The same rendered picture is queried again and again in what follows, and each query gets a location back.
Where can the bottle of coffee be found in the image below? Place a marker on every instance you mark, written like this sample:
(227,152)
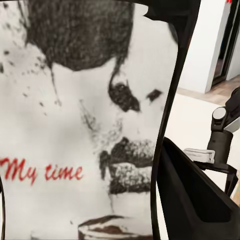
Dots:
(86,92)

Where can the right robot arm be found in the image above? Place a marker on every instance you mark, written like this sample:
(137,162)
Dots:
(225,121)

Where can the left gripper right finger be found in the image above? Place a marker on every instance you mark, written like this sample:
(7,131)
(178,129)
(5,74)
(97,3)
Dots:
(194,206)

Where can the door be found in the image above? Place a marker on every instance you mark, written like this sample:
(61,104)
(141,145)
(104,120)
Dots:
(232,29)

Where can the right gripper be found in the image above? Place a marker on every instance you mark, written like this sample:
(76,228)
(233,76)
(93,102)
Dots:
(222,151)

